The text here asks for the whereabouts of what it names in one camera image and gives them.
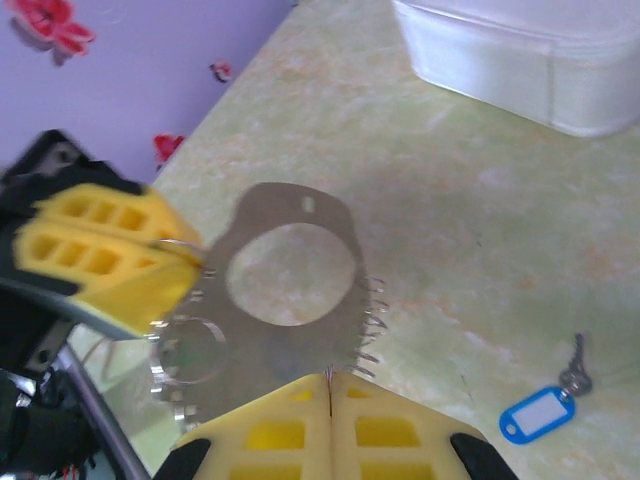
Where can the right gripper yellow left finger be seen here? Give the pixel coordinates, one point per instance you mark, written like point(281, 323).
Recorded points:
point(280, 425)

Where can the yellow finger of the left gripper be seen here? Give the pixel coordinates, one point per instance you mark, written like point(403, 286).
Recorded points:
point(125, 285)
point(100, 210)

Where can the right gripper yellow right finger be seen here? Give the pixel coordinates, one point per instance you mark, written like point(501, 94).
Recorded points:
point(390, 430)

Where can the key with blue tag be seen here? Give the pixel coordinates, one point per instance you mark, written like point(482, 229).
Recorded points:
point(537, 415)

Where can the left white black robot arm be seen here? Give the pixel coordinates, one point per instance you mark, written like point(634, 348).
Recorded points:
point(40, 435)

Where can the white zip case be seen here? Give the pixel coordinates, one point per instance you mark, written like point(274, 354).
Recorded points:
point(500, 65)

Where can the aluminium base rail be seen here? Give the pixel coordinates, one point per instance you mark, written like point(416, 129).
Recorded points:
point(107, 425)

